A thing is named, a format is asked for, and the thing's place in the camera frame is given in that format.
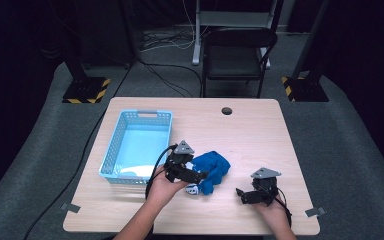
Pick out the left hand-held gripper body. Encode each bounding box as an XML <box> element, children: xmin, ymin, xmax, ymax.
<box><xmin>163</xmin><ymin>140</ymin><xmax>198</xmax><ymax>184</ymax></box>

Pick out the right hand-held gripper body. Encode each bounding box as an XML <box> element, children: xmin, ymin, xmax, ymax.
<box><xmin>250</xmin><ymin>167</ymin><xmax>283</xmax><ymax>205</ymax></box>

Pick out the blue and white cloth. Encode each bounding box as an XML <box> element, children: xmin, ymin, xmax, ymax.
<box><xmin>184</xmin><ymin>150</ymin><xmax>232</xmax><ymax>197</ymax></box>

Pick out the light blue plastic basket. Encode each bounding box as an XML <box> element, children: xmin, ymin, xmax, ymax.
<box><xmin>98</xmin><ymin>108</ymin><xmax>174</xmax><ymax>186</ymax></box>

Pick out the person's right hand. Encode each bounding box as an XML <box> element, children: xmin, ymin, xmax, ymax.
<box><xmin>252</xmin><ymin>195</ymin><xmax>293</xmax><ymax>232</ymax></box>

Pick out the person's left hand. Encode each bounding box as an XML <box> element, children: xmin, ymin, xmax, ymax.
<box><xmin>145</xmin><ymin>164</ymin><xmax>190</xmax><ymax>210</ymax></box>

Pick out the grey tape piece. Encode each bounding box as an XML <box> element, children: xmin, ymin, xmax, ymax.
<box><xmin>304</xmin><ymin>206</ymin><xmax>327</xmax><ymax>218</ymax></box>
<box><xmin>59</xmin><ymin>202</ymin><xmax>82</xmax><ymax>214</ymax></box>

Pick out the black stand with striped base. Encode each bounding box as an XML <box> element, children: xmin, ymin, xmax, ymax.
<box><xmin>281</xmin><ymin>0</ymin><xmax>330</xmax><ymax>103</ymax></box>
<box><xmin>55</xmin><ymin>0</ymin><xmax>112</xmax><ymax>105</ymax></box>

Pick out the black folding chair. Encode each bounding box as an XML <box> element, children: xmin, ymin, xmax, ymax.
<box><xmin>201</xmin><ymin>26</ymin><xmax>279</xmax><ymax>100</ymax></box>

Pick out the black cabinet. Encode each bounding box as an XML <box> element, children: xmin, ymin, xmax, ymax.
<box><xmin>74</xmin><ymin>0</ymin><xmax>138</xmax><ymax>69</ymax></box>

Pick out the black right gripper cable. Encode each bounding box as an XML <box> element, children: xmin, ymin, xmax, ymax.
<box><xmin>273</xmin><ymin>187</ymin><xmax>294</xmax><ymax>228</ymax></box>

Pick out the long black floor cable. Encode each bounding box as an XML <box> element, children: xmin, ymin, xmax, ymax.
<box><xmin>22</xmin><ymin>56</ymin><xmax>138</xmax><ymax>240</ymax></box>

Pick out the bundle of floor cables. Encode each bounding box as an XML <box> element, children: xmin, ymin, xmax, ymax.
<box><xmin>139</xmin><ymin>29</ymin><xmax>198</xmax><ymax>54</ymax></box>

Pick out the white metal desk frame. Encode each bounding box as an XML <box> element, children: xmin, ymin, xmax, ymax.
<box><xmin>191</xmin><ymin>0</ymin><xmax>280</xmax><ymax>71</ymax></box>

